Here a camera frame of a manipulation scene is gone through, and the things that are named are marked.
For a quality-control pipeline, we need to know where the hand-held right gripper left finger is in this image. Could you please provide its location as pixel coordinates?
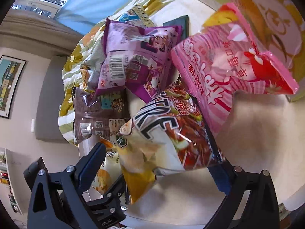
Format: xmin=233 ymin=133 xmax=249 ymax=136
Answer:
xmin=27 ymin=142 xmax=107 ymax=229

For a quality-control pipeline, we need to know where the dark green packet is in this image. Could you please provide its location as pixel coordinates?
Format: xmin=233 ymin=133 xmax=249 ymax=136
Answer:
xmin=163 ymin=15 xmax=190 ymax=40

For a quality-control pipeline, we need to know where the dark brown snack bag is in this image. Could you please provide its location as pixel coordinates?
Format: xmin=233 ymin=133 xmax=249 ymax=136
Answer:
xmin=72 ymin=86 xmax=131 ymax=145

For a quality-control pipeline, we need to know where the light blue white snack bag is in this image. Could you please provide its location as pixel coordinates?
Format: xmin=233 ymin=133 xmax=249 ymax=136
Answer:
xmin=118 ymin=4 xmax=156 ymax=30

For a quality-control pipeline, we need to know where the light blue curtain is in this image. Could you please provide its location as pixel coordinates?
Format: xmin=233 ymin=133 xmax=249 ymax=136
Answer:
xmin=54 ymin=0 xmax=135 ymax=37

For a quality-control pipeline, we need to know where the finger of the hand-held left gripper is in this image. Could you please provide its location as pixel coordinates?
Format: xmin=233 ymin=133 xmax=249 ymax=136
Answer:
xmin=101 ymin=183 xmax=124 ymax=204

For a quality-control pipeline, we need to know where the white potato chip bag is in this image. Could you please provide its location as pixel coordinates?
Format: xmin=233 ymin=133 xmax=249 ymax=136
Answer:
xmin=92 ymin=136 xmax=130 ymax=199

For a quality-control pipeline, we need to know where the pink striped snack bag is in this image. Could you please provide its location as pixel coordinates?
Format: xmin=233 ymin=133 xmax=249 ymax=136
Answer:
xmin=171 ymin=2 xmax=300 ymax=137

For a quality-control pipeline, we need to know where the white shelf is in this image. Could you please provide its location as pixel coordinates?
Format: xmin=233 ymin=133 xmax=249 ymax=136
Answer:
xmin=0 ymin=147 xmax=24 ymax=215

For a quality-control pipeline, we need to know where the purple chip bag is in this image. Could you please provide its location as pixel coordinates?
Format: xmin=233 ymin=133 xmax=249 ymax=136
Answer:
xmin=96 ymin=19 xmax=183 ymax=103

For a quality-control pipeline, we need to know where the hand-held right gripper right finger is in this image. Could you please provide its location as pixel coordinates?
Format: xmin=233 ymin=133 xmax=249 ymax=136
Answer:
xmin=204 ymin=129 xmax=280 ymax=229

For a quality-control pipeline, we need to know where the red and white chip bag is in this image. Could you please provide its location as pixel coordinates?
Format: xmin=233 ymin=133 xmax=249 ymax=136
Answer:
xmin=116 ymin=81 xmax=226 ymax=205

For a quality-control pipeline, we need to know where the framed wall picture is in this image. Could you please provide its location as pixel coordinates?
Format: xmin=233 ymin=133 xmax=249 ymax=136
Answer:
xmin=0 ymin=54 xmax=27 ymax=120

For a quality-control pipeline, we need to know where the grey padded headboard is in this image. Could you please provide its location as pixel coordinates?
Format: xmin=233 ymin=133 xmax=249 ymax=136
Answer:
xmin=35 ymin=55 xmax=80 ymax=144

